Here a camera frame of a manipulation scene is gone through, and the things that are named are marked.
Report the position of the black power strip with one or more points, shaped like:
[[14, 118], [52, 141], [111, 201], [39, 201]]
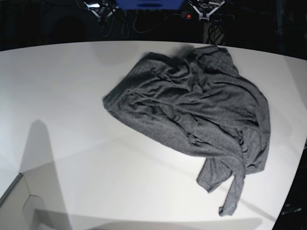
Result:
[[215, 17]]

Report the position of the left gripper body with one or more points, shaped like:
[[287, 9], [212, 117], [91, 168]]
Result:
[[206, 6]]

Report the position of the grey t-shirt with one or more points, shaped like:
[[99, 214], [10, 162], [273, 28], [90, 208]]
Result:
[[198, 104]]

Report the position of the blue box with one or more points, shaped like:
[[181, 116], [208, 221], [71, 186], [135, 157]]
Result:
[[149, 4]]

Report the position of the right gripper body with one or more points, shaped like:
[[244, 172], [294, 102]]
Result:
[[102, 9]]

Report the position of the white table partition panel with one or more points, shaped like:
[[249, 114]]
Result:
[[20, 210]]

